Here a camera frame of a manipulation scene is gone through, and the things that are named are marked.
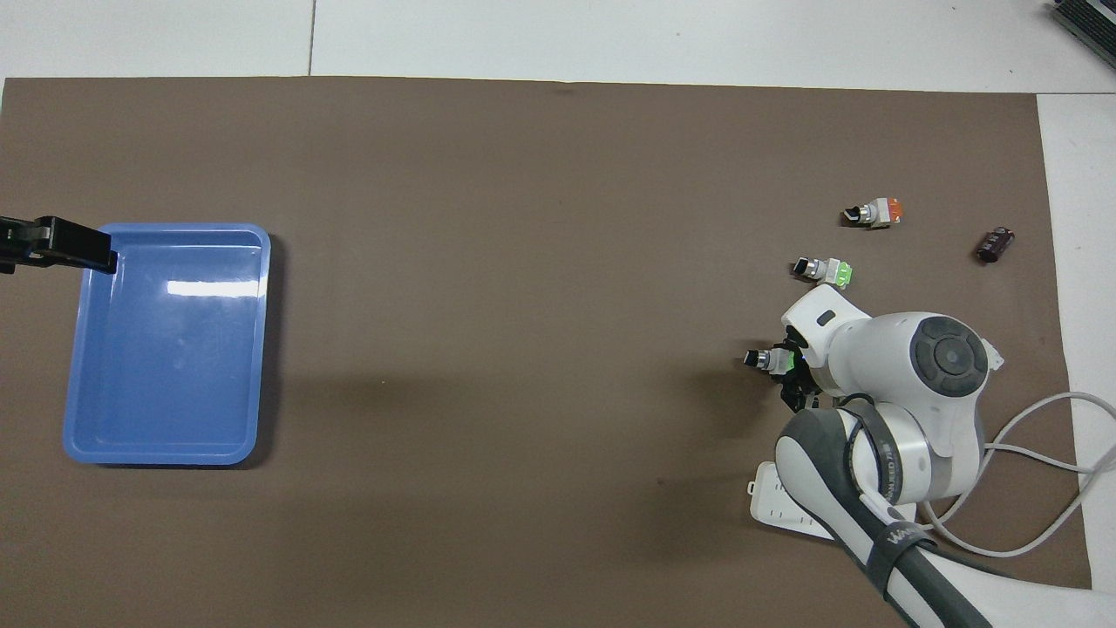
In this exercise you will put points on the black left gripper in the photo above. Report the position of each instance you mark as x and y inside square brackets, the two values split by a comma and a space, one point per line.
[19, 244]

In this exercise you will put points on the green selector switch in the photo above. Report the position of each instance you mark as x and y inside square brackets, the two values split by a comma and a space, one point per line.
[772, 359]
[826, 273]

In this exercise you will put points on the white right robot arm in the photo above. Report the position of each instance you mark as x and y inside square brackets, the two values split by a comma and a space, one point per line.
[898, 419]

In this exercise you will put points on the white power strip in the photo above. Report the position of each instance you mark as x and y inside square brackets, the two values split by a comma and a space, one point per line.
[772, 501]

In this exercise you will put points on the blue plastic tray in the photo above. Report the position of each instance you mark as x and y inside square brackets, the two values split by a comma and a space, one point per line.
[174, 366]

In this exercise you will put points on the small dark cylindrical capacitor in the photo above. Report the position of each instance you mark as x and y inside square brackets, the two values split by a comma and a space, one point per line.
[995, 245]

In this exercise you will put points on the brown table mat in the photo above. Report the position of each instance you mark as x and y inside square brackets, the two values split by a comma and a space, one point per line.
[523, 262]

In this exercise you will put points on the grey ribbed metal device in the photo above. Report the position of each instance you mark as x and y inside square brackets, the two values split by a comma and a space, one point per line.
[1090, 17]

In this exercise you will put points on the orange selector switch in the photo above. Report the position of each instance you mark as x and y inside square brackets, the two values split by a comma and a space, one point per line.
[879, 212]

